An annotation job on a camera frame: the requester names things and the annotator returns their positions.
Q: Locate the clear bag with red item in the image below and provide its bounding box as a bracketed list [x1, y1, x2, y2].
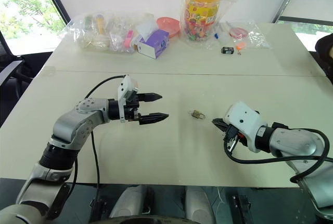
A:
[217, 20, 272, 51]

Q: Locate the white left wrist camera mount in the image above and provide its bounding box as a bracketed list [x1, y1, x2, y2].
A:
[117, 75, 140, 124]

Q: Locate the dark chair back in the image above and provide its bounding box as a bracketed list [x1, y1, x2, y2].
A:
[314, 33, 333, 85]

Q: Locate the black table bracket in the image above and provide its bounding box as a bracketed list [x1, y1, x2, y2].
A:
[232, 194, 252, 224]
[89, 199, 109, 222]

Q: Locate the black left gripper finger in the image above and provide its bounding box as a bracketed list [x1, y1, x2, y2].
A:
[138, 92, 163, 103]
[139, 113, 170, 126]

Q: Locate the purple tissue box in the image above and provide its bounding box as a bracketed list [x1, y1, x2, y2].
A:
[136, 29, 171, 60]

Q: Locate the yellow bottle in bag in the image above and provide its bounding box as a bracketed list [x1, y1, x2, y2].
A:
[95, 14, 107, 34]

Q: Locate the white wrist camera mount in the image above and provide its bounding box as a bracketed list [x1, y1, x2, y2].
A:
[117, 75, 140, 124]
[224, 101, 268, 153]

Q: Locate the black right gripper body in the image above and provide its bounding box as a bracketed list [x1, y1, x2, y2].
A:
[222, 124, 247, 154]

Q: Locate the pink plastic bowl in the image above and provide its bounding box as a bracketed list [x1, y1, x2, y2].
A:
[156, 16, 181, 38]

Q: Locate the large clear bag of items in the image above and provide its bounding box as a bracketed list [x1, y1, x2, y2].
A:
[61, 11, 157, 54]

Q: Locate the orange-lidded candy jar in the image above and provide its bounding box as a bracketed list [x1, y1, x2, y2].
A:
[183, 0, 224, 42]

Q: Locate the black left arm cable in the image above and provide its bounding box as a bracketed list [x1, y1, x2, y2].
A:
[71, 74, 127, 201]

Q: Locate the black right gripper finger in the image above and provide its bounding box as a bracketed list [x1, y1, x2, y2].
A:
[213, 123, 228, 134]
[211, 117, 228, 128]

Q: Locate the black office chair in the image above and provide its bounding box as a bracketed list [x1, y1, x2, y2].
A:
[0, 30, 53, 128]

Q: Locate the candy jar with orange lid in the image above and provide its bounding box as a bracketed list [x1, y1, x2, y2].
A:
[178, 0, 245, 47]

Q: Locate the small brass padlock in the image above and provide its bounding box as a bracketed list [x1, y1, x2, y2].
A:
[191, 109, 207, 121]

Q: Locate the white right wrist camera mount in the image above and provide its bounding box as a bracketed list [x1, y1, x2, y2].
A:
[224, 101, 268, 153]

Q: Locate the pink item in bag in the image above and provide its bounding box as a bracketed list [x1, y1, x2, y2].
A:
[124, 30, 134, 48]

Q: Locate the silver robot leg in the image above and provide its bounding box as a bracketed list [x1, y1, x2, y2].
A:
[108, 184, 155, 220]
[184, 186, 217, 224]

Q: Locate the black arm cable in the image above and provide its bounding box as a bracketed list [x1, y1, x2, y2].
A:
[224, 128, 333, 183]
[71, 74, 127, 201]

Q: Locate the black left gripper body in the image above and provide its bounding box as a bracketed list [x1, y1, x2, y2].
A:
[123, 90, 143, 123]

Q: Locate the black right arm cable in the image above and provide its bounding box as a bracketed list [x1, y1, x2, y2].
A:
[224, 128, 333, 183]

